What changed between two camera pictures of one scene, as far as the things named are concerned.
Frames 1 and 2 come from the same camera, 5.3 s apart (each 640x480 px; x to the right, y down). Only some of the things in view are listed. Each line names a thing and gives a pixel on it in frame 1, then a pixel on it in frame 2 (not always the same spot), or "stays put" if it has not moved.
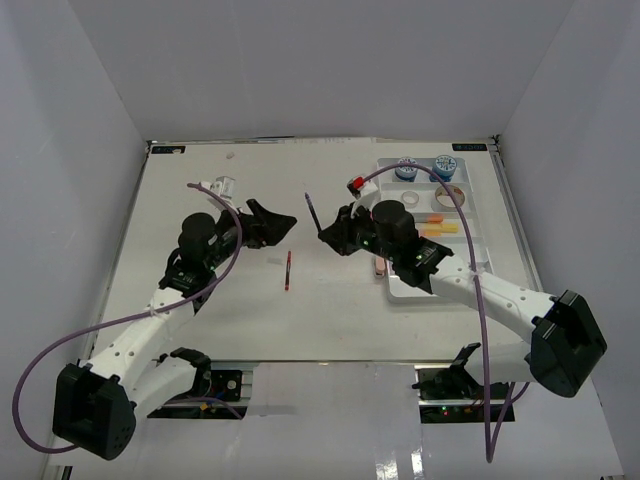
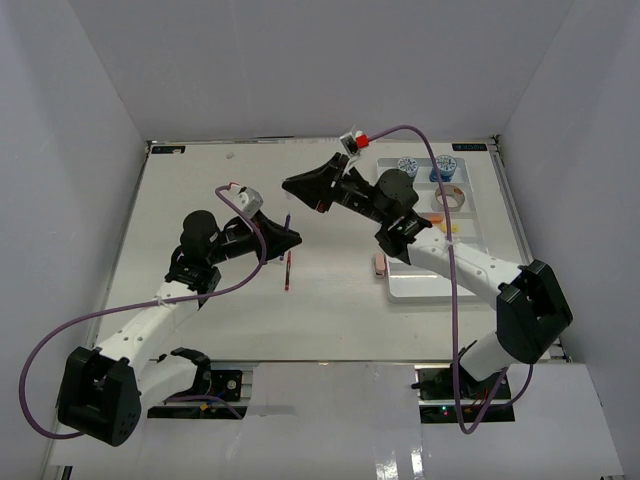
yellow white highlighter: x=449 y=228 stays put
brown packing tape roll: x=444 y=199 stays put
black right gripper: x=338 y=236 → x=316 y=185
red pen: x=287 y=271 stays put
